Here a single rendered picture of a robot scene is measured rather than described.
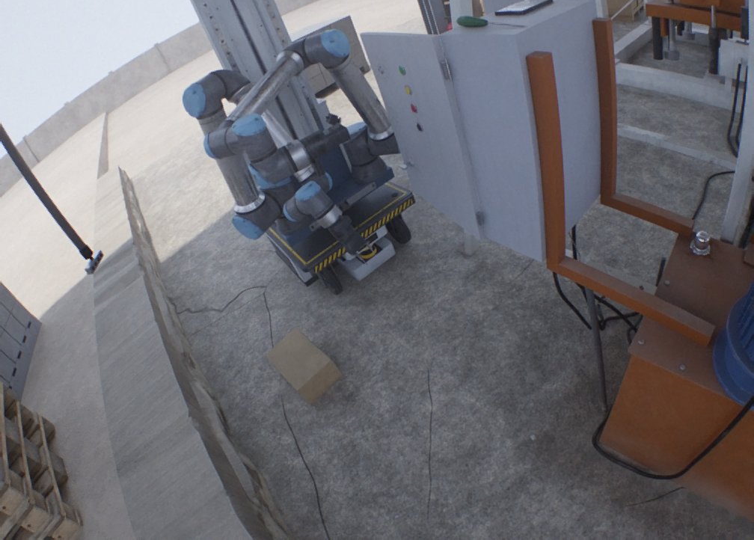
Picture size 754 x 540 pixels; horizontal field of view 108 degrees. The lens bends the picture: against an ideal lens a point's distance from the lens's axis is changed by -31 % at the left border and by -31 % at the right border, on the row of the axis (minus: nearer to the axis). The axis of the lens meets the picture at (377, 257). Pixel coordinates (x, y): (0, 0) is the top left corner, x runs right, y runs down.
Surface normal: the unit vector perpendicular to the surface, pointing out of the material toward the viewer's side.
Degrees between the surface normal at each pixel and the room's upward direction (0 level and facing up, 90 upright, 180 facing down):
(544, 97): 90
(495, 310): 0
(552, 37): 90
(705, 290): 0
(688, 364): 0
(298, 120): 90
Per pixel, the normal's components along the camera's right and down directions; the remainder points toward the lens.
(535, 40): 0.60, 0.37
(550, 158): -0.73, 0.60
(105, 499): -0.31, -0.71
